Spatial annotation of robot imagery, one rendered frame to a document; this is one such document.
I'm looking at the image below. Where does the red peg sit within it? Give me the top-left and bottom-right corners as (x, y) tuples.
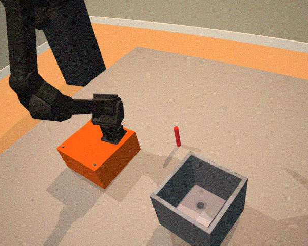
(174, 126), (181, 147)

